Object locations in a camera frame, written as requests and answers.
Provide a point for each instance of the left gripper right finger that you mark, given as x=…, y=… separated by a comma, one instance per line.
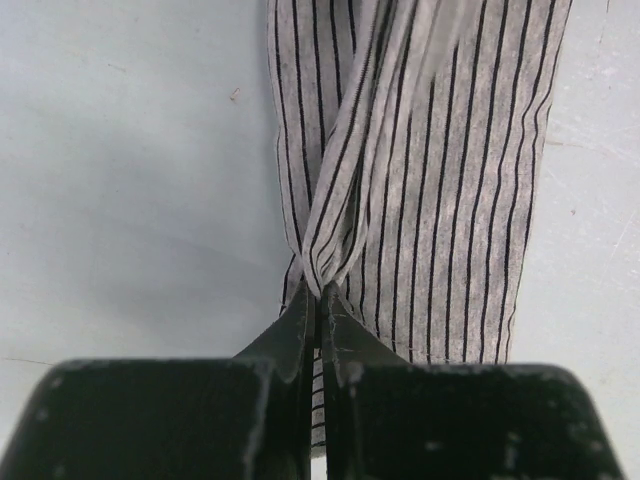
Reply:
x=386, y=418

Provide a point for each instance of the grey striped underwear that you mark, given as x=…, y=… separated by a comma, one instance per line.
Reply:
x=408, y=146

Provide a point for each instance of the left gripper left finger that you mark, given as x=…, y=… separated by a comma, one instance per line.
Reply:
x=244, y=417

